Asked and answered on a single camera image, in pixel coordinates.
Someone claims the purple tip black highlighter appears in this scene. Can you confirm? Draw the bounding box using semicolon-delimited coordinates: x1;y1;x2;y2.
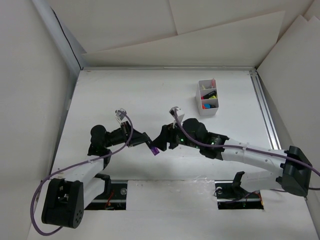
142;132;154;151

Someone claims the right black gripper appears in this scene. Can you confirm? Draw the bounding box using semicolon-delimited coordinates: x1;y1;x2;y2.
151;119;202;151

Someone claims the yellow cap black highlighter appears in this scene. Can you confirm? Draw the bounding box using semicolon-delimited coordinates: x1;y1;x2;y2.
201;90;217;100

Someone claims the white compartment pen holder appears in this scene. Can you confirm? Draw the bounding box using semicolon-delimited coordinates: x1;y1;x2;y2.
195;78;219;117

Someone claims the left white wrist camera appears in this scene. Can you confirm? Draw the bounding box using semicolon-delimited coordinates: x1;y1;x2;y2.
114;108;127;125

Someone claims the pink clear pen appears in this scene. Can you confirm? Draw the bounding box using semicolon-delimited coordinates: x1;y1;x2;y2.
211;78;216;89

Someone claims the aluminium rail right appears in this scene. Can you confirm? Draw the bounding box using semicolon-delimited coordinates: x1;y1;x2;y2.
249;68;282;150

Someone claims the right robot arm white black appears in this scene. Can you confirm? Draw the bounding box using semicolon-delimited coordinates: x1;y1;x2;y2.
152;118;312;197

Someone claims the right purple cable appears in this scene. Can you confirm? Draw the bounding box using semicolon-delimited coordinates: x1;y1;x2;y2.
173;111;320;203

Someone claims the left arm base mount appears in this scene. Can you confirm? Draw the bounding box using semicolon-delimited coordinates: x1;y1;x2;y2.
85;173;128;211

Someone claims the purple highlighter cap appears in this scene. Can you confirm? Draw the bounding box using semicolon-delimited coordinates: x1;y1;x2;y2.
150;147;160;156

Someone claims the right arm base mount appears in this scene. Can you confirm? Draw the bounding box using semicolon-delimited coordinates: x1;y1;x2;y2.
213;171;264;210

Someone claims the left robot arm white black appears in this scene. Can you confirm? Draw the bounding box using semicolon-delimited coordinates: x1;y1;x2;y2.
41;121;159;229

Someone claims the blue highlighter cap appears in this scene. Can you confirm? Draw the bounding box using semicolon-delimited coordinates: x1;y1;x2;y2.
203;103;211;109

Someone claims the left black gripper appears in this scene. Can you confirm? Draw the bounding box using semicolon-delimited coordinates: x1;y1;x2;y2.
103;121;150;148

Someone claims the pink cap black highlighter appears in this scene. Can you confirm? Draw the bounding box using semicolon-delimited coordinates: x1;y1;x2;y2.
201;93;215;100

